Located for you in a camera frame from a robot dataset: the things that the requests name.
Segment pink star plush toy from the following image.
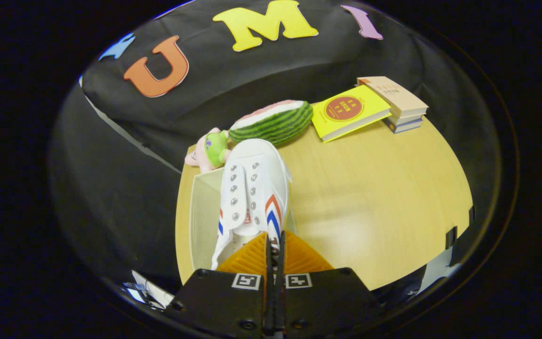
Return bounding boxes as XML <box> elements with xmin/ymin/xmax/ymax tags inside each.
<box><xmin>185</xmin><ymin>127</ymin><xmax>231</xmax><ymax>174</ymax></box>

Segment black backdrop cloth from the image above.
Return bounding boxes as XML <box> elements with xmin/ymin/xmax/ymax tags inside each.
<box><xmin>50</xmin><ymin>0</ymin><xmax>502</xmax><ymax>295</ymax></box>

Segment dark blue book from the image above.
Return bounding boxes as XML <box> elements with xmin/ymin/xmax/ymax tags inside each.
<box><xmin>384</xmin><ymin>119</ymin><xmax>423</xmax><ymax>134</ymax></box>

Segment white canvas shoe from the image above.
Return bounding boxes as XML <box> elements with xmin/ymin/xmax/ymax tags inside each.
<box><xmin>211</xmin><ymin>138</ymin><xmax>293</xmax><ymax>271</ymax></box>

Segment white sheet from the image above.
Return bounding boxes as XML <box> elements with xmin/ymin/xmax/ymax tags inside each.
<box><xmin>132</xmin><ymin>270</ymin><xmax>175</xmax><ymax>307</ymax></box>

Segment yellow book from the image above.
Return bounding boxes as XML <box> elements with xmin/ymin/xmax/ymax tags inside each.
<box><xmin>311</xmin><ymin>85</ymin><xmax>392</xmax><ymax>143</ymax></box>

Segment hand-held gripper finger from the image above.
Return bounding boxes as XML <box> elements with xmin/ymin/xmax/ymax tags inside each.
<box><xmin>165</xmin><ymin>232</ymin><xmax>274</xmax><ymax>339</ymax></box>
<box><xmin>278</xmin><ymin>231</ymin><xmax>381</xmax><ymax>339</ymax></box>

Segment cream fabric storage box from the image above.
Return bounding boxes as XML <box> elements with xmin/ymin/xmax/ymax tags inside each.
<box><xmin>189</xmin><ymin>167</ymin><xmax>300</xmax><ymax>272</ymax></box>

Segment beige book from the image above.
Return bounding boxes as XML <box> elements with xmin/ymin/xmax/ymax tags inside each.
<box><xmin>357</xmin><ymin>76</ymin><xmax>429</xmax><ymax>119</ymax></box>

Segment watermelon slice plush toy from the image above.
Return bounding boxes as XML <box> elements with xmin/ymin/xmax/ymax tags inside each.
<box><xmin>228</xmin><ymin>100</ymin><xmax>314</xmax><ymax>146</ymax></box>

